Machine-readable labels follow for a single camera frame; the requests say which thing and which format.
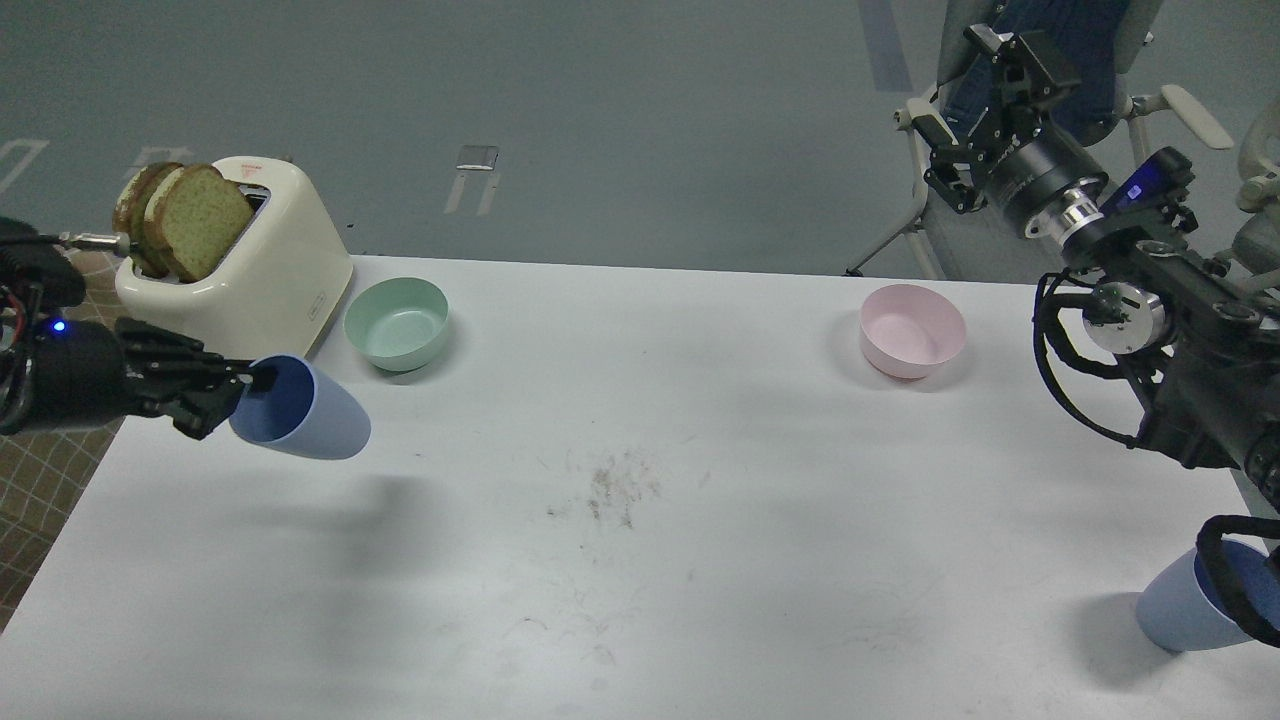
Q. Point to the blue cup image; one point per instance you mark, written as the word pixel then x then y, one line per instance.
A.
pixel 306 414
pixel 1181 611

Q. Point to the checkered brown cloth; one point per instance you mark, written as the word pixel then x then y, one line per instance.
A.
pixel 43 475

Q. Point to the cream toaster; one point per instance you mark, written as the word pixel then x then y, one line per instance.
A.
pixel 274 291

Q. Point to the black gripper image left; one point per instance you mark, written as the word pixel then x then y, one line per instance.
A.
pixel 169 374

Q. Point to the pink bowl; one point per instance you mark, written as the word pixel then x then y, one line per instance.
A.
pixel 909 332

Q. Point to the bread slice back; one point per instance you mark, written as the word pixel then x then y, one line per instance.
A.
pixel 129 216

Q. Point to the grey office chair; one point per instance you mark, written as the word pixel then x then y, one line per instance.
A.
pixel 959 245

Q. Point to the blue denim jacket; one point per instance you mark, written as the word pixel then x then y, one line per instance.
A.
pixel 1084 31

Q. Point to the bread slice front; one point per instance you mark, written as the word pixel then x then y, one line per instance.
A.
pixel 193 219

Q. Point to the bread slice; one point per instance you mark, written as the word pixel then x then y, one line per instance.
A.
pixel 129 216
pixel 193 219

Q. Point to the green bowl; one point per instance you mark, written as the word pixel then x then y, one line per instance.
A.
pixel 399 325

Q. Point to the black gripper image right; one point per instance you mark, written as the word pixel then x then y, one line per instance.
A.
pixel 1016 159

